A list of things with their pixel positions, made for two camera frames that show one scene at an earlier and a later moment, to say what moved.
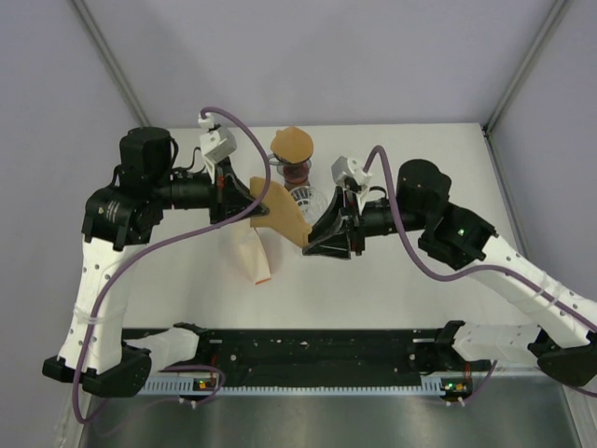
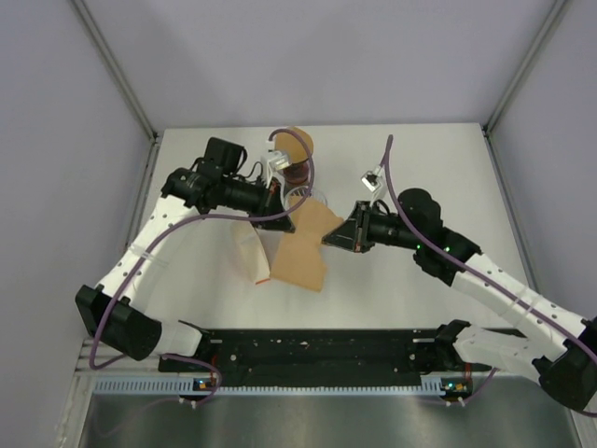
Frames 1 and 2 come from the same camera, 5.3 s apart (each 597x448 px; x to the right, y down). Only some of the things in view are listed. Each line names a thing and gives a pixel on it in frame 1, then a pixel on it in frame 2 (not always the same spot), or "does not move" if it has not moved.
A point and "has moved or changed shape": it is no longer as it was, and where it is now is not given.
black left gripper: [229, 195] to [271, 204]
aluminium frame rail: [111, 62] does not move
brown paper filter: [284, 216] has moved or changed shape
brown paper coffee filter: [292, 145] does not move
